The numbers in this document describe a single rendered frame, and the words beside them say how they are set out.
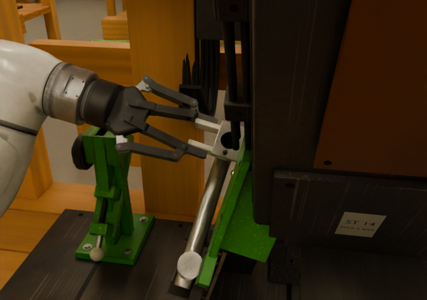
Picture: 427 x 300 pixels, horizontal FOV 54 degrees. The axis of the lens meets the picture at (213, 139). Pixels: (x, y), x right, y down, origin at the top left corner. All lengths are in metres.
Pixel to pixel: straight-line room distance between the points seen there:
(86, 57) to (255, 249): 0.64
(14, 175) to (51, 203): 0.49
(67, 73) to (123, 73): 0.37
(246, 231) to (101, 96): 0.29
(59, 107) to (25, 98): 0.05
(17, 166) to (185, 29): 0.41
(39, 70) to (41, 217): 0.54
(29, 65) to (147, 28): 0.29
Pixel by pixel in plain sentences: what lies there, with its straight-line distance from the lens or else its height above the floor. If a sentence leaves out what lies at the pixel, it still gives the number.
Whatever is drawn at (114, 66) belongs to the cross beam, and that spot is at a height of 1.23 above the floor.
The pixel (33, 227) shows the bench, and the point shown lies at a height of 0.88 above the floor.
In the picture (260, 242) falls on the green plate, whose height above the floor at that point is 1.14.
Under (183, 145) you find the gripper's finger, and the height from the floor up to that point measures 1.23.
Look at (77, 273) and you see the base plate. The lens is 0.93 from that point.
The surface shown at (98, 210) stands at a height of 1.00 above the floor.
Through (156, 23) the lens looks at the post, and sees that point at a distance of 0.87.
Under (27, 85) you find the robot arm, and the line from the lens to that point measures 0.68.
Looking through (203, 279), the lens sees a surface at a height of 1.09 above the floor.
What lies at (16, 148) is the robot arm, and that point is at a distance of 0.69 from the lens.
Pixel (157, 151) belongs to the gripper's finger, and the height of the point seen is 1.22.
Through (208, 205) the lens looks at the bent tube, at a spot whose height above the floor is 1.09.
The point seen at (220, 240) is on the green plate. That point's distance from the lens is 0.59.
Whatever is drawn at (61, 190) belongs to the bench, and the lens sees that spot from 1.23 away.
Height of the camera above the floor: 1.53
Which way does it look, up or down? 27 degrees down
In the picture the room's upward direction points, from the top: straight up
